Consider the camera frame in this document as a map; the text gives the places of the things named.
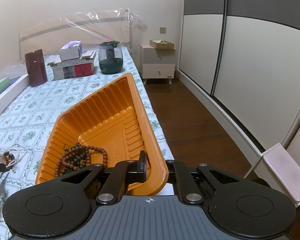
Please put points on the dark red cylindrical canister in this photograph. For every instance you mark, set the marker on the dark red cylindrical canister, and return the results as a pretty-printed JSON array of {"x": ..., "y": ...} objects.
[{"x": 35, "y": 67}]

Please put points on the dark green glass jar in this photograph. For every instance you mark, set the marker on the dark green glass jar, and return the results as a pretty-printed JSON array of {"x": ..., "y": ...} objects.
[{"x": 111, "y": 60}]

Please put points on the wall switch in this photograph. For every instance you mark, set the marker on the wall switch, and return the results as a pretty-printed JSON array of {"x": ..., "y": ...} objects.
[{"x": 162, "y": 30}]

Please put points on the white and grey wardrobe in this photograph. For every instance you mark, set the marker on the white and grey wardrobe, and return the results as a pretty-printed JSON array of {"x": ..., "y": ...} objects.
[{"x": 252, "y": 55}]

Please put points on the long white box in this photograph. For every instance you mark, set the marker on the long white box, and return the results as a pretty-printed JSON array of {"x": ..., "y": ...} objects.
[{"x": 7, "y": 97}]

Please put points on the rose gold wristwatch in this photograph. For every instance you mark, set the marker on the rose gold wristwatch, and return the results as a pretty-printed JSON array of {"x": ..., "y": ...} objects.
[{"x": 1, "y": 158}]

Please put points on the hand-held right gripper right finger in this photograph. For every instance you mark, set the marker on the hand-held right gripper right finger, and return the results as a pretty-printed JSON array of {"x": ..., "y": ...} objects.
[{"x": 176, "y": 173}]

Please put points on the white bed headboard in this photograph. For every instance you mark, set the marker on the white bed headboard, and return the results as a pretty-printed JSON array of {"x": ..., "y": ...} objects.
[{"x": 77, "y": 35}]

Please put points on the orange plastic tray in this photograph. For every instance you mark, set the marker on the orange plastic tray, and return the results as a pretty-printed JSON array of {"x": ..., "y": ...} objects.
[{"x": 107, "y": 112}]

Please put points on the white nightstand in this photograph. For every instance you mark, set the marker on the white nightstand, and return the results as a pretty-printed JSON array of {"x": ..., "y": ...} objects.
[{"x": 158, "y": 65}]

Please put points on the red book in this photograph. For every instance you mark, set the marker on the red book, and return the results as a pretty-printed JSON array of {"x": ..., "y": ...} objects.
[{"x": 83, "y": 70}]

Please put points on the white tissue box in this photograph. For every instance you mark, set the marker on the white tissue box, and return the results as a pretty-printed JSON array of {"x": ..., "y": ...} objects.
[{"x": 70, "y": 52}]

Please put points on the clear plastic wrap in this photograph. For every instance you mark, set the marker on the clear plastic wrap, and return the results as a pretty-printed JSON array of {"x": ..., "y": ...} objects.
[{"x": 102, "y": 17}]

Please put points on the grey and white book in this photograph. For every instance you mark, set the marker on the grey and white book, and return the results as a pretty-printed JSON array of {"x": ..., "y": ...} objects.
[{"x": 63, "y": 73}]

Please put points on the cardboard tray on nightstand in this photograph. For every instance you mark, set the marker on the cardboard tray on nightstand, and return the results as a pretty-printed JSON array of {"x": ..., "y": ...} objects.
[{"x": 162, "y": 45}]

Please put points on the stack of books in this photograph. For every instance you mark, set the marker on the stack of books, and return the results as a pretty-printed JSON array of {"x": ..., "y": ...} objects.
[{"x": 70, "y": 62}]

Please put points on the purple box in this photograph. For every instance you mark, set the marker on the purple box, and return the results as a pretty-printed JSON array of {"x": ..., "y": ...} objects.
[{"x": 17, "y": 78}]

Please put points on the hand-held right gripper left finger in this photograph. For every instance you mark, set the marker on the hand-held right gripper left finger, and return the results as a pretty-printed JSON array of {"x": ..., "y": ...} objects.
[{"x": 142, "y": 170}]

